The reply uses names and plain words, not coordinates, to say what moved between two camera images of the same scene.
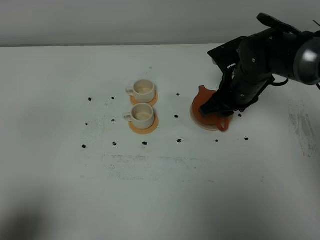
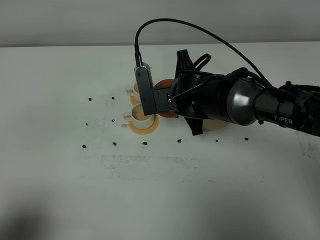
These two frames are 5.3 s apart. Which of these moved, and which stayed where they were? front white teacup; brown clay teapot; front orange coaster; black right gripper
Moved: brown clay teapot; black right gripper
Stayed: front orange coaster; front white teacup
